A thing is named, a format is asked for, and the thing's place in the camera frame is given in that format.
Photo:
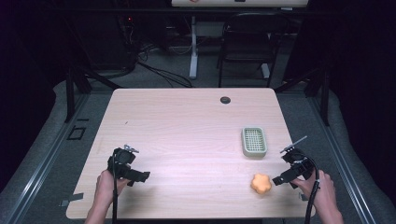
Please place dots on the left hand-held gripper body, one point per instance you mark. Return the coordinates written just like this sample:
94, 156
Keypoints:
122, 158

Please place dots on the grey tape strip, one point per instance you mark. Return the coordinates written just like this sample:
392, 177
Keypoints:
72, 199

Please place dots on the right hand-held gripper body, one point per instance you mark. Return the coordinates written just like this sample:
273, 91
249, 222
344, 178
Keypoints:
299, 163

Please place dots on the black folding chair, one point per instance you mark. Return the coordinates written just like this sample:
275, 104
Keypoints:
249, 40

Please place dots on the black metal stand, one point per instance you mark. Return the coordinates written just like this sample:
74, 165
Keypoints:
323, 93
71, 93

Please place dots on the green soap dish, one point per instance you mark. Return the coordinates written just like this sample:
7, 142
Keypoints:
254, 142

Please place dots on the orange flower-shaped soap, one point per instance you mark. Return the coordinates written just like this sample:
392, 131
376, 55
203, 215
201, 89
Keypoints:
261, 184

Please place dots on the person's left hand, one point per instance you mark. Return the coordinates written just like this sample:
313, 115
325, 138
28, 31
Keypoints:
106, 188

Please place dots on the black tape square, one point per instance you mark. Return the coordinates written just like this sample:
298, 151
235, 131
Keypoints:
76, 133

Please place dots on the white table leg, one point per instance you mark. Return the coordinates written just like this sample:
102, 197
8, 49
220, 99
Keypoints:
194, 53

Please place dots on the black table grommet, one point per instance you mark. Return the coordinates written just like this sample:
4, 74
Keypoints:
225, 100

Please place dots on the person's right hand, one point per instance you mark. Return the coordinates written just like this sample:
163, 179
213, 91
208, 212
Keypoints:
323, 193

